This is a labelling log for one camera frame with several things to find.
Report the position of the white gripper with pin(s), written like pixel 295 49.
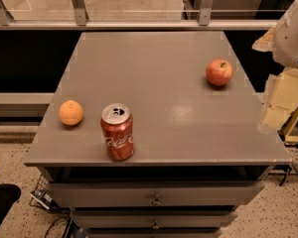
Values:
pixel 292 39

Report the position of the red apple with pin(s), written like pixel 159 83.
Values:
pixel 219 72

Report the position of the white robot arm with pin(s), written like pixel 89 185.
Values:
pixel 280 97

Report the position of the grey drawer cabinet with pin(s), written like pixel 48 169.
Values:
pixel 198 154

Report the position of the red cola can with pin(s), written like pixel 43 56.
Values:
pixel 116 122

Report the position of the orange fruit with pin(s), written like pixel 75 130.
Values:
pixel 71 112

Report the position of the metal railing with glass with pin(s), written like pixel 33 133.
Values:
pixel 96 15

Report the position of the black chair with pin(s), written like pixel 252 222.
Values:
pixel 9 194

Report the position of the yellow frame stand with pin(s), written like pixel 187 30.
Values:
pixel 287 131

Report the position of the wire basket with cables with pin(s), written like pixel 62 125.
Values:
pixel 41 199

